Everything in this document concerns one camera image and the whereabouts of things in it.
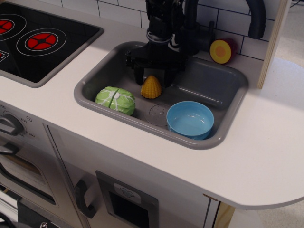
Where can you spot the grey dishwasher panel window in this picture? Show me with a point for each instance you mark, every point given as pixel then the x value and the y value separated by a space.
pixel 127 203

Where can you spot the grey oven door handle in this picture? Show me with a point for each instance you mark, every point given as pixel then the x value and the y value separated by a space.
pixel 9 149

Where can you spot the yellow toy corn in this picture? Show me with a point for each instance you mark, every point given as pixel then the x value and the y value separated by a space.
pixel 151 88

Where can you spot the white toy oven door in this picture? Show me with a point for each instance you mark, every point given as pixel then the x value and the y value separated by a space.
pixel 33 174

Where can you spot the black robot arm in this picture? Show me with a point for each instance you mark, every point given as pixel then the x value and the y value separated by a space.
pixel 165 19

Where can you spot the light wooden side post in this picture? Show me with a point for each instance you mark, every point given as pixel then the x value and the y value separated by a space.
pixel 281 16

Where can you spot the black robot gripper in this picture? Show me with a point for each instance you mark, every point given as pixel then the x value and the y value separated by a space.
pixel 155 56

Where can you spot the dark grey toy faucet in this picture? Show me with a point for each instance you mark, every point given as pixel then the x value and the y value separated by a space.
pixel 191 39

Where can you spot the red yellow toy fruit half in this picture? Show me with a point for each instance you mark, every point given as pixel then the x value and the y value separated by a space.
pixel 223 50

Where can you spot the black toy stove top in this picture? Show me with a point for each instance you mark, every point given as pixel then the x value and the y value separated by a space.
pixel 35 45

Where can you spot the green toy cabbage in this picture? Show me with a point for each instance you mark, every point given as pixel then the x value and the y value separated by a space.
pixel 116 99

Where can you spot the light blue bowl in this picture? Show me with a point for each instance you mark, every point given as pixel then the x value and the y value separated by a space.
pixel 190 119

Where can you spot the dark grey cabinet door handle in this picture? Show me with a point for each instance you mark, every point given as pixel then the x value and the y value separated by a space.
pixel 80 191

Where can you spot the grey oven knob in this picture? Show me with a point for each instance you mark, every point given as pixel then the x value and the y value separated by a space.
pixel 10 125

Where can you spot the grey plastic sink basin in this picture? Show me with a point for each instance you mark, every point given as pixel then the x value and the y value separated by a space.
pixel 219 87

